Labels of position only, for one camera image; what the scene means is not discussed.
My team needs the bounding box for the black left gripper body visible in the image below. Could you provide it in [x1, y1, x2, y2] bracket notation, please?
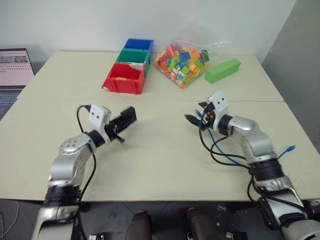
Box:
[104, 116, 126, 141]

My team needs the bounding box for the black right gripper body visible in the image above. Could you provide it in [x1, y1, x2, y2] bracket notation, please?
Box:
[200, 103, 219, 131]

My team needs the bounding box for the blue Ethernet cable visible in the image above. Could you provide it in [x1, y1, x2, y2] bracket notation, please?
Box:
[194, 107, 298, 166]

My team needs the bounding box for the long green plastic block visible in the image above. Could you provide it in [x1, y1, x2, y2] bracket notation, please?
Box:
[204, 58, 243, 84]

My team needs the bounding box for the red plastic bin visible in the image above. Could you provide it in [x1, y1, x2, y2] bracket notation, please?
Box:
[101, 62, 147, 95]

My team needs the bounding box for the clear bag of colourful bricks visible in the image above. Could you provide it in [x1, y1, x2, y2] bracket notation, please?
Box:
[152, 39, 230, 90]

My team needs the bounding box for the green plastic bin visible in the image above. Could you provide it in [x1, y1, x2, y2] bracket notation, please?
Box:
[115, 48, 152, 76]

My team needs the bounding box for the blue plastic bin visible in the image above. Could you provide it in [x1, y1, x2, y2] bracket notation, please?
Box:
[123, 37, 155, 52]

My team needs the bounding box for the dark rounded shape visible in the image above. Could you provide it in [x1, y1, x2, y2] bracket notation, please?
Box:
[185, 207, 226, 240]
[124, 210, 154, 240]

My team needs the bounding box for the open laptop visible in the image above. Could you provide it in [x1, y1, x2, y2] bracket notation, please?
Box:
[0, 48, 36, 121]

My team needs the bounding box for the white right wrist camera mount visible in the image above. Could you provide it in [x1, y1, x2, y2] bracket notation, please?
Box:
[207, 90, 230, 121]

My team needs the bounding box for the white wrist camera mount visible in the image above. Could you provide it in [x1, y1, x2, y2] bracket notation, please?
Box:
[207, 90, 230, 121]
[88, 103, 112, 145]

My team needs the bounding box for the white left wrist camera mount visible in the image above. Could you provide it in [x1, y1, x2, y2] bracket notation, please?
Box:
[88, 103, 112, 145]

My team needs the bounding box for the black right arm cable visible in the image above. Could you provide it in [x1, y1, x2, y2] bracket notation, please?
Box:
[198, 123, 307, 214]

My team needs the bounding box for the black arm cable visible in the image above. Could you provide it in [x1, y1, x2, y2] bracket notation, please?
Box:
[198, 123, 307, 214]
[76, 104, 98, 204]

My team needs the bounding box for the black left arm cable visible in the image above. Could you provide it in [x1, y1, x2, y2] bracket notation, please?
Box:
[76, 104, 98, 204]

